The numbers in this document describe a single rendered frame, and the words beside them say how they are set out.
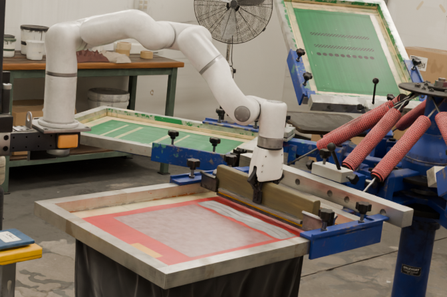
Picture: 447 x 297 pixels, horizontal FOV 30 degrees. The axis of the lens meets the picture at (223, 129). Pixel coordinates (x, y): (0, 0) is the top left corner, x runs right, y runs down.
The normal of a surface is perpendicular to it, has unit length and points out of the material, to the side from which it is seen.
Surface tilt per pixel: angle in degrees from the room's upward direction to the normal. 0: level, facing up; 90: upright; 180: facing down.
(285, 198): 90
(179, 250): 0
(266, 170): 93
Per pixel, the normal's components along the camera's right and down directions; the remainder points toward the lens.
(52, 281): 0.10, -0.97
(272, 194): -0.74, 0.07
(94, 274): -0.89, 0.10
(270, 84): 0.67, 0.22
